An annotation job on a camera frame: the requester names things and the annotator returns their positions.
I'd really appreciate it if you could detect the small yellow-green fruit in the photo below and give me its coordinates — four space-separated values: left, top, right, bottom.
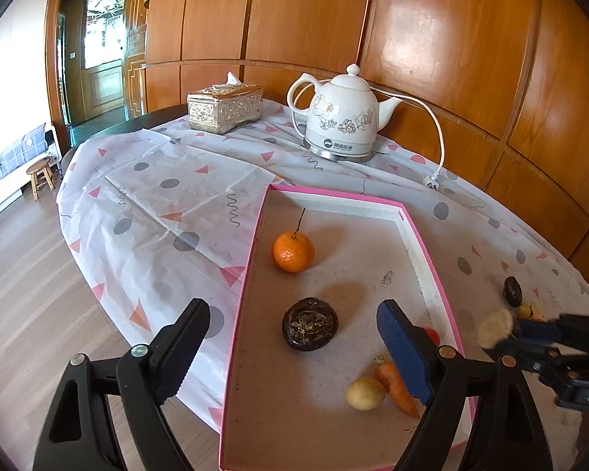
516 302 544 321

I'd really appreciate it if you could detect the red tomato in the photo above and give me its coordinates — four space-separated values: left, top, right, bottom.
423 327 441 347

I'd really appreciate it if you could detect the dark brown oblong fruit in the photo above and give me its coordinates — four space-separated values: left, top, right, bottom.
502 276 523 309

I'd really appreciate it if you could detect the small orange carrot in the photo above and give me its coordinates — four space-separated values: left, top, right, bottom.
373 355 420 419

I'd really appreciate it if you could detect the tan small round fruit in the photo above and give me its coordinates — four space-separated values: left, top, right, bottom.
344 378 386 411

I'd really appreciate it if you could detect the round dark brown fruit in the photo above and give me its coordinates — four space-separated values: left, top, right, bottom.
282 297 339 352

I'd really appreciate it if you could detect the orange tangerine with stem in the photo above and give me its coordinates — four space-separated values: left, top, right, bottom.
271 208 316 273

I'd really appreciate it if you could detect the patterned white tablecloth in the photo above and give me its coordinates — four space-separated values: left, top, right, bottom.
58 101 589 436

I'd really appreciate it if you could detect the pink shallow tray box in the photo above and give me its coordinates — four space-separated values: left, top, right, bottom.
220 185 462 470

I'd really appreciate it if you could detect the small wooden stool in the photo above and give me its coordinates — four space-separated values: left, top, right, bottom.
26 157 55 201

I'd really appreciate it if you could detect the blue plaid sofa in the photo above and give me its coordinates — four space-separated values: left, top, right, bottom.
0 122 61 213

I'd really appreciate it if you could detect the white ceramic electric kettle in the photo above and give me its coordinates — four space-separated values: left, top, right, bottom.
287 64 401 161

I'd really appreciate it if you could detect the ornate cream tissue box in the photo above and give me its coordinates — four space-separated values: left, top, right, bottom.
187 71 263 135

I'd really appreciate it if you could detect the wooden door with window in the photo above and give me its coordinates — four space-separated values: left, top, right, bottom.
45 0 150 152

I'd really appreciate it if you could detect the white kettle power cord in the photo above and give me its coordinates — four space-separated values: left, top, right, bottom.
370 85 447 192

